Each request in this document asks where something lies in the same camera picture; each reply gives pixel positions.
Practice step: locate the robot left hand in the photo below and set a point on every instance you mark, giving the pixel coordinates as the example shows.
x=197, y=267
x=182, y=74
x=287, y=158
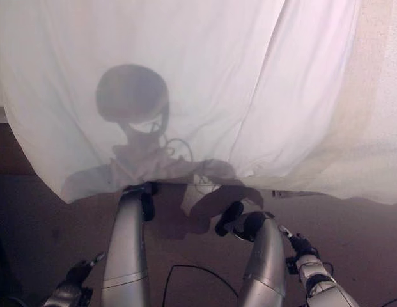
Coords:
x=77, y=272

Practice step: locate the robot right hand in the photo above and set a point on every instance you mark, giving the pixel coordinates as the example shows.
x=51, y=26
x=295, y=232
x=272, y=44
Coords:
x=303, y=244

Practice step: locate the robot silver left arm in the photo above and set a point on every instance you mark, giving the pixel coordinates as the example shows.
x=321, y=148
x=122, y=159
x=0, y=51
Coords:
x=65, y=297

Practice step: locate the robot silver right arm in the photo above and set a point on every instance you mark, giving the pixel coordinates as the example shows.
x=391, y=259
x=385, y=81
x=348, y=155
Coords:
x=319, y=281

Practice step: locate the white bed sheet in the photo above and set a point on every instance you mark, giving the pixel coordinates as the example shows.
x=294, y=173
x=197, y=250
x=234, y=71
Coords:
x=191, y=48

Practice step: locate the robot silver right leg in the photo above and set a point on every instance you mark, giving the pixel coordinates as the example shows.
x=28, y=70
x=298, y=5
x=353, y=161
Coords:
x=265, y=262

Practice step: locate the robot silver leg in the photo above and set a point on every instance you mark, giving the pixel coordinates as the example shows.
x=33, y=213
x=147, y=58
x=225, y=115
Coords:
x=265, y=262
x=126, y=243

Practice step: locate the robot silver left leg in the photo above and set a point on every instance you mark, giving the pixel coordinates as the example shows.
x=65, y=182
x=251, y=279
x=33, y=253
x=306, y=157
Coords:
x=126, y=243

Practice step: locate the robot dark right foot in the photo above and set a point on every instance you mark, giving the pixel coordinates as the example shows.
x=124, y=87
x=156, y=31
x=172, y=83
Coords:
x=230, y=219

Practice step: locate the robot dark foot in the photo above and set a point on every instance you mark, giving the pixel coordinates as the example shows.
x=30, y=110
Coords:
x=230, y=219
x=149, y=204

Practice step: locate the robot dark left foot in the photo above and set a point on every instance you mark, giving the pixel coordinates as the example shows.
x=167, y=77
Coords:
x=149, y=204

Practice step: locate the beige mattress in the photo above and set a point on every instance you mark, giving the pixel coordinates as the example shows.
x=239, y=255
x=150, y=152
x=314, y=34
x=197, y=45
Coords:
x=382, y=80

